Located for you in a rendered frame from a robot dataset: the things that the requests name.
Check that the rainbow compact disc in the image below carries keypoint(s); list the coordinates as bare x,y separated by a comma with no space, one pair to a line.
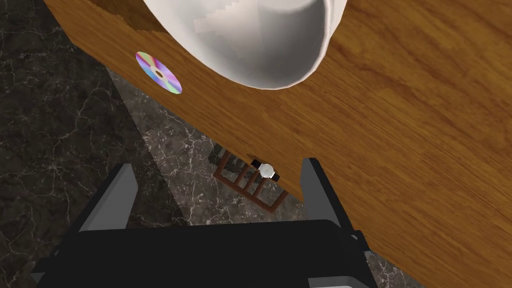
158,72

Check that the brown wooden table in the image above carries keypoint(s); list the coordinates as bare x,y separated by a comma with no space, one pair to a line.
400,120

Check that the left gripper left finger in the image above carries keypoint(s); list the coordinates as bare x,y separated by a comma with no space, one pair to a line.
110,202

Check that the white bowl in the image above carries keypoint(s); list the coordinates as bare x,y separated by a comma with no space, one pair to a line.
256,40

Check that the brown wooden chair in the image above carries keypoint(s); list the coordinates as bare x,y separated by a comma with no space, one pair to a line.
250,188

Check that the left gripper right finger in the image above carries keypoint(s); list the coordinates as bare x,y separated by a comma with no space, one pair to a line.
318,196

